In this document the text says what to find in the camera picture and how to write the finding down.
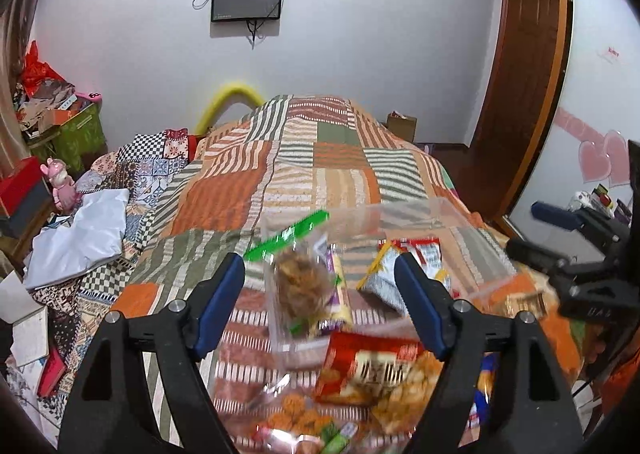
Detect checkered patterned quilt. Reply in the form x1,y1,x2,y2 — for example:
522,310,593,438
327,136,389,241
30,129,201,365

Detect striped patchwork blanket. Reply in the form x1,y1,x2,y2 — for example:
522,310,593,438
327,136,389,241
107,94,591,454

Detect white plastic sheet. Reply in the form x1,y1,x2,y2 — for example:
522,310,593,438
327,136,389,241
24,188,132,291

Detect red box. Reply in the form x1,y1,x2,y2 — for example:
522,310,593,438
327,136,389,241
0,157,48,237

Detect clear packet of orange crackers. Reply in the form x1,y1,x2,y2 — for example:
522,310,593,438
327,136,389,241
250,391,336,445

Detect clear plastic container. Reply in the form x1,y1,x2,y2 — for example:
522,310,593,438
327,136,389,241
260,197,518,295

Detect pink toy figure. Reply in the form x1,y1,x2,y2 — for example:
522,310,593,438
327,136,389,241
40,157,83,211

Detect white notebook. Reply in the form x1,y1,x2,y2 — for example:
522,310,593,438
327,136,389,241
11,307,51,369

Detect red plastic bag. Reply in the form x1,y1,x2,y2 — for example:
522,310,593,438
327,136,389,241
20,40,68,98

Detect green cardboard box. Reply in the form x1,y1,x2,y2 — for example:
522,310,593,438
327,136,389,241
30,102,108,175

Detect clear zip bag of snacks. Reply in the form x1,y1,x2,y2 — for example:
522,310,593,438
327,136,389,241
467,274,563,322

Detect yellow foam tube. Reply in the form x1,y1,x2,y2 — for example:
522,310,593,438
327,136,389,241
194,82,266,136

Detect pink heart sticker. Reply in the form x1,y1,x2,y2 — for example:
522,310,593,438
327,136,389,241
602,130,632,188
579,138,613,183

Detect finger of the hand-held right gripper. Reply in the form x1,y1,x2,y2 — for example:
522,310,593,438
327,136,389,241
531,201,632,246
506,237,581,285

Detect black cable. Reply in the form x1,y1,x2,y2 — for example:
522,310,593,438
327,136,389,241
245,19,265,49

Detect blue snack packet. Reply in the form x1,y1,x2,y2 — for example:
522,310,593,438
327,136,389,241
465,353,501,427

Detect small green snack packet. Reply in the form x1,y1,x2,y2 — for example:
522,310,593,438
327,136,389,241
320,423,361,454

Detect silver red yellow snack packet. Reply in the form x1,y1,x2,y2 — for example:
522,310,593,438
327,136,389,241
356,237,453,316

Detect purple yellow snack packet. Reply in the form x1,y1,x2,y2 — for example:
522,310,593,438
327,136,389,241
310,244,357,337

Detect wooden door frame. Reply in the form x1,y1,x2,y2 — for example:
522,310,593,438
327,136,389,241
450,0,575,237

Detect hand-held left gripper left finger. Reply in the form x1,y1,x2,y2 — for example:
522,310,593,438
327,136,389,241
57,253,246,454

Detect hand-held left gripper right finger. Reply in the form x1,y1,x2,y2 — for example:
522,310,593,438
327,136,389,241
394,251,585,454

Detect clear bag of brown snacks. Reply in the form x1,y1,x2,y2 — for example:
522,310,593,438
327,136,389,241
244,210,352,369

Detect brown cardboard box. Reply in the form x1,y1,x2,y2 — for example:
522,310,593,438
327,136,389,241
385,112,418,144

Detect red book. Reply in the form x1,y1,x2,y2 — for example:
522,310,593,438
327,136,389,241
37,348,67,397

